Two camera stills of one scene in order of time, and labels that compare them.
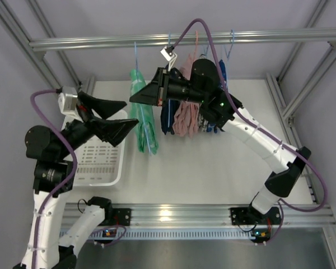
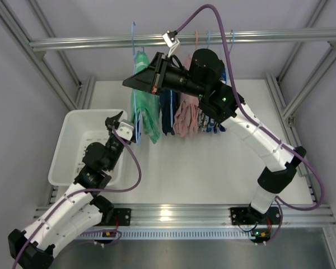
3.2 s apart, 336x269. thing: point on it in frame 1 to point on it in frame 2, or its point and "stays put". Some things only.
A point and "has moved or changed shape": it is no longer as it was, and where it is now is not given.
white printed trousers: x=202 y=123 stays put
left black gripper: x=87 y=118 to x=113 y=123
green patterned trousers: x=145 y=124 has moved or changed shape
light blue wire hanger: x=139 y=90 to x=138 y=138
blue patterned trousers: x=213 y=127 stays put
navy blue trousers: x=168 y=110 stays put
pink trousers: x=186 y=118 stays put
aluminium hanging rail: x=165 y=42 stays put
